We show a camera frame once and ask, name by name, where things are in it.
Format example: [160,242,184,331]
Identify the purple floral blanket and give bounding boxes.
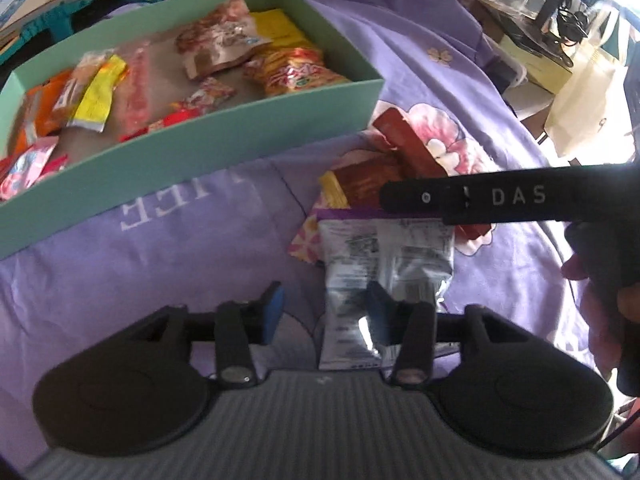
[0,0,640,461]

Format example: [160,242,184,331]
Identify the brown pink cartoon snack packet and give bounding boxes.
[175,0,273,81]

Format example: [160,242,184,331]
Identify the yellow green snack packet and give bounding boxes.
[66,54,128,133]

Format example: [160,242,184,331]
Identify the red yellow cartoon snack packet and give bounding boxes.
[244,47,351,98]

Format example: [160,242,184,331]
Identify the black metal stand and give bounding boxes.
[537,0,588,68]

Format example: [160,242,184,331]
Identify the teal toy track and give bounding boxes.
[0,0,168,63]

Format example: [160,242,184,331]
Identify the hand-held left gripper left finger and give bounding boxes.
[131,281,286,388]

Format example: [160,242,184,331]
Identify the silver foil snack packet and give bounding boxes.
[315,207,456,372]

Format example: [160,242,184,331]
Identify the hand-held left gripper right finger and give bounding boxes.
[365,282,523,388]

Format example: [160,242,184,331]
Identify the small red snack packet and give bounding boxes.
[119,109,201,143]

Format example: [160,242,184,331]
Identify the white paper bag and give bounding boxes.
[544,42,628,159]

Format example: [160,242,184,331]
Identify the red white candy packet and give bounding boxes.
[170,77,237,120]

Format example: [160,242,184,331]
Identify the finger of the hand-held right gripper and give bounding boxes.
[379,178,468,217]

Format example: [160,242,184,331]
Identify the dark red long snack packet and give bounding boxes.
[372,107,497,242]

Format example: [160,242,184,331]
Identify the cream storage box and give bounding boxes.
[500,34,575,95]

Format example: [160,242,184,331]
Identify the person's right hand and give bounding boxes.
[560,252,634,386]

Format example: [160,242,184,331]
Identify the mint green cardboard box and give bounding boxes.
[0,0,386,260]

